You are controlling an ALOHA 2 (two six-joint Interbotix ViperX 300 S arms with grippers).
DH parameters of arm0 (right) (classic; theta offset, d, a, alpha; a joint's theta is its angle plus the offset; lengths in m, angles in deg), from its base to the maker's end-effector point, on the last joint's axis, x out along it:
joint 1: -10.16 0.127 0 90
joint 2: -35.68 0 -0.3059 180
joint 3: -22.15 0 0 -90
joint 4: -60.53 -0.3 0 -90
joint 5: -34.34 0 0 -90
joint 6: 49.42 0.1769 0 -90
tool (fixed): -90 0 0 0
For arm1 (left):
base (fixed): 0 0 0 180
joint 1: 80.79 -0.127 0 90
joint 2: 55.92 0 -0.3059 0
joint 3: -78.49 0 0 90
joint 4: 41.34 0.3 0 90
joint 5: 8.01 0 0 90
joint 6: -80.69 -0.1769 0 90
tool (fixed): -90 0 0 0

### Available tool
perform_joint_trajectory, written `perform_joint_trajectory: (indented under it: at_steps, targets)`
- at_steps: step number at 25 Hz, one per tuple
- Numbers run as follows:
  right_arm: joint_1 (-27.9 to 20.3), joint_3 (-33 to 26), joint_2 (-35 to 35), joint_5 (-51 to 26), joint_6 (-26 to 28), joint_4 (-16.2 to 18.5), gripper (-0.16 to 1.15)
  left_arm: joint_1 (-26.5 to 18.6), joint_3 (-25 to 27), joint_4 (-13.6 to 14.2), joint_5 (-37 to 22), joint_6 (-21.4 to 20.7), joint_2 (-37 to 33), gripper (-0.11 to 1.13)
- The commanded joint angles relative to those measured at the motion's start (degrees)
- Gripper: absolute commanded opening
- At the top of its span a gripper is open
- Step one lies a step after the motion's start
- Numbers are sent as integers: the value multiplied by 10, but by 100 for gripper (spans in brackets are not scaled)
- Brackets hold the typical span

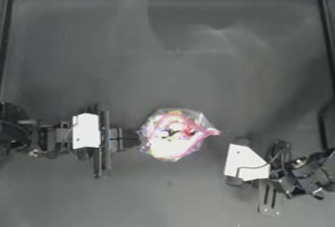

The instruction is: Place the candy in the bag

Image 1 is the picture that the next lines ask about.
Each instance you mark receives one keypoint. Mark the black table frame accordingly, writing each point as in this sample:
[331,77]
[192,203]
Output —
[6,25]

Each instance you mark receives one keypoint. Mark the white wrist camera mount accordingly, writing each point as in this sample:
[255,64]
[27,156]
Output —
[244,160]
[86,131]

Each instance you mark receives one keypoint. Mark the clear bag with pink zip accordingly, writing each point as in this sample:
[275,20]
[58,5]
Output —
[174,146]

